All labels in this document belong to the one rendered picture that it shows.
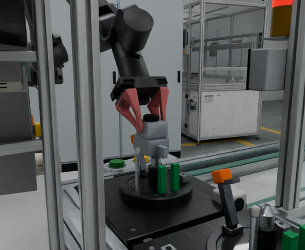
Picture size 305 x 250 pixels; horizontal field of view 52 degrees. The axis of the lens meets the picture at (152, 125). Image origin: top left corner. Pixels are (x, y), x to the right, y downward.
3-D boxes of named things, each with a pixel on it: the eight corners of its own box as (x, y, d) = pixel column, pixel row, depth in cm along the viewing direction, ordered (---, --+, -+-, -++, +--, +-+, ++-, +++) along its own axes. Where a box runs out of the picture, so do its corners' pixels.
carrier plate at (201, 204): (76, 193, 65) (75, 183, 65) (172, 173, 77) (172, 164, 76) (127, 253, 45) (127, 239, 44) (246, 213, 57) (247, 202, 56)
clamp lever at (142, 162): (136, 171, 65) (129, 135, 66) (144, 169, 66) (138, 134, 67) (144, 170, 61) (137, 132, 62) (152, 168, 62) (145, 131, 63)
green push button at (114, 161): (106, 167, 80) (106, 160, 80) (120, 165, 82) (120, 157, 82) (112, 172, 77) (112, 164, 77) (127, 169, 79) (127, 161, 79)
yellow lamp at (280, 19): (263, 37, 55) (265, 8, 54) (281, 38, 58) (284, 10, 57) (288, 35, 51) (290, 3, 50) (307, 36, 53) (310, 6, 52)
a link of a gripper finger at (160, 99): (181, 120, 58) (165, 78, 61) (147, 123, 54) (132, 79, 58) (165, 136, 63) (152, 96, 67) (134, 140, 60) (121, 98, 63)
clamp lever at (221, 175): (222, 226, 43) (210, 171, 44) (232, 222, 44) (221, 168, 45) (241, 228, 40) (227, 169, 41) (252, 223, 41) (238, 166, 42)
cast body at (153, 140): (132, 148, 61) (132, 113, 60) (152, 145, 63) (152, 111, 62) (154, 160, 54) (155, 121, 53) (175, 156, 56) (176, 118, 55)
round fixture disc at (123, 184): (107, 188, 63) (107, 178, 62) (166, 175, 70) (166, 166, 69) (141, 217, 51) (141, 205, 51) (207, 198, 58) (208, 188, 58)
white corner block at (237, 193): (210, 209, 58) (211, 188, 57) (228, 203, 60) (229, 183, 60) (228, 219, 54) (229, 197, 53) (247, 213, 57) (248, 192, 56)
